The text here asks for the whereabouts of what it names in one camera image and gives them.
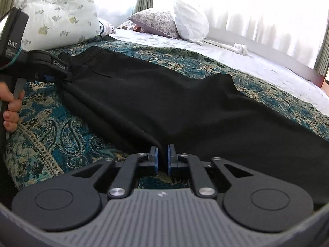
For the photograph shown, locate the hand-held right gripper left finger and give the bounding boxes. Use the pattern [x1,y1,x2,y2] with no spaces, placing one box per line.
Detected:
[73,146,160,199]

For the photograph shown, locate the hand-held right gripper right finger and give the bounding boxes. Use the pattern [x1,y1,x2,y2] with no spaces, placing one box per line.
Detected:
[167,144,254,199]

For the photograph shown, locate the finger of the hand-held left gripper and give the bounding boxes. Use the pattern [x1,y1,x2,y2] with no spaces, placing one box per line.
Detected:
[28,50,74,83]

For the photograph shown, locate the black pants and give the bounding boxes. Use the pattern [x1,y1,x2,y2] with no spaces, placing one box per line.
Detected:
[57,46,329,206]

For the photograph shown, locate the person's left hand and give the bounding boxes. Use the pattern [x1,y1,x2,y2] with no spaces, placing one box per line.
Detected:
[0,82,25,132]

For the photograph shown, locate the white floral duvet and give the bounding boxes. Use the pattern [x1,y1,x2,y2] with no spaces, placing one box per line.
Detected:
[13,0,101,52]

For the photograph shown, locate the teal paisley blanket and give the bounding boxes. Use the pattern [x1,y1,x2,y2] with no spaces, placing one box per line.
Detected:
[5,35,329,193]

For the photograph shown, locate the purple floral pillow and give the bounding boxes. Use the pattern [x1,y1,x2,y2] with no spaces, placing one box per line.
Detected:
[128,8,180,39]

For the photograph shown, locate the white bed sheet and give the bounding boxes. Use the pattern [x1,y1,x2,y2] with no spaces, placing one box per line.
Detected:
[107,27,329,116]

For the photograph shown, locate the white pillow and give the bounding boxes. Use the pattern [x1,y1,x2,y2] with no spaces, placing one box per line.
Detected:
[173,0,210,44]

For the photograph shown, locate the white sheer curtain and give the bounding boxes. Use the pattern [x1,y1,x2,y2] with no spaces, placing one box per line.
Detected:
[38,0,326,69]

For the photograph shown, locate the wooden bed frame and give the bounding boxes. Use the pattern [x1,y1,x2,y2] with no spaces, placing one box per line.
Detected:
[295,68,329,90]

